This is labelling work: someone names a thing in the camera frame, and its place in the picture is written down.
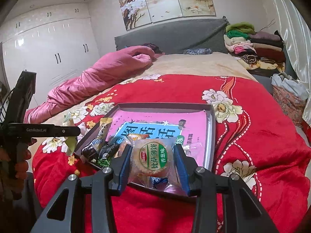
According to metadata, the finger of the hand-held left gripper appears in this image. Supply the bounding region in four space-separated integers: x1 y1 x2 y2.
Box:
55 125 81 136

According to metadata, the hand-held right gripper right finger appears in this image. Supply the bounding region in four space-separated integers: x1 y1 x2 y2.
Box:
173 144 280 233

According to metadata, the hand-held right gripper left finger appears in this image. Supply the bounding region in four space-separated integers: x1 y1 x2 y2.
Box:
30 146 133 233

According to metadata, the clear-wrapped yellow cake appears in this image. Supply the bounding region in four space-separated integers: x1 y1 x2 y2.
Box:
62 113 79 156

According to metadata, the black and green snack packet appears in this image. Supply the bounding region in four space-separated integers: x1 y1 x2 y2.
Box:
96 144 121 168

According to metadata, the blue cookie packet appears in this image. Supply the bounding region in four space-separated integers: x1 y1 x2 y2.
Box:
148 176 169 190

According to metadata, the round cracker packet green label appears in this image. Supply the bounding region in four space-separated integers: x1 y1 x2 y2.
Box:
128 136 182 185

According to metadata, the orange snack packet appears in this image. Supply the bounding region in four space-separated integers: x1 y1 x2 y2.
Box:
117 133 143 158

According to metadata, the long yellow snack packet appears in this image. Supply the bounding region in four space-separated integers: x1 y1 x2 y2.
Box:
90 118 114 151

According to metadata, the shallow grey cardboard box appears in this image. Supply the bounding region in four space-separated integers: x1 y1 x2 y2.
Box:
74 103 216 197

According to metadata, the person's left hand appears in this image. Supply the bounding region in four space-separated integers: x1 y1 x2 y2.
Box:
14 138 37 182

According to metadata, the pink and blue book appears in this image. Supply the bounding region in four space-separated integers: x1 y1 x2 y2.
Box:
107 110 207 169

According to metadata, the white wardrobe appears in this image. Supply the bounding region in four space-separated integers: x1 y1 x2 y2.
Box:
0 3 100 107

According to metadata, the pink quilt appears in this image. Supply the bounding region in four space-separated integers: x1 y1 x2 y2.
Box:
24 46 155 124

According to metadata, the red floral blanket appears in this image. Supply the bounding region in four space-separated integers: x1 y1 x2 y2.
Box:
31 74 311 233

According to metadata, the beige blanket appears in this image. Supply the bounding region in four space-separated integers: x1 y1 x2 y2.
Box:
24 52 259 127

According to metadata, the blue patterned cloth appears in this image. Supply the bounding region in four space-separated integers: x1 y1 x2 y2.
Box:
183 48 213 55

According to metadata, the dark purple cloth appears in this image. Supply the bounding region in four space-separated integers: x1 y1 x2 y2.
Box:
142 43 166 55

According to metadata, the pink floral bag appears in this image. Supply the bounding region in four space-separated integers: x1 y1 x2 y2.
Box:
272 85 307 127

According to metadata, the grey headboard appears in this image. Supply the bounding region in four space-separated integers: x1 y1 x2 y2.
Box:
114 17 230 55

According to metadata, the pale grey crumpled cloth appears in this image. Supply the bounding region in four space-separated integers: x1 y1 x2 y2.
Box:
271 72 309 101

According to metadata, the pile of folded clothes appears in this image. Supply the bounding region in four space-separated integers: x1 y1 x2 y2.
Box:
224 22 287 73

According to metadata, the white satin curtain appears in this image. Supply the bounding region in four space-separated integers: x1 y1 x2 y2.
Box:
266 0 311 127

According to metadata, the flower wall painting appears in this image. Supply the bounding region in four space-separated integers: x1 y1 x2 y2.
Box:
119 0 217 31

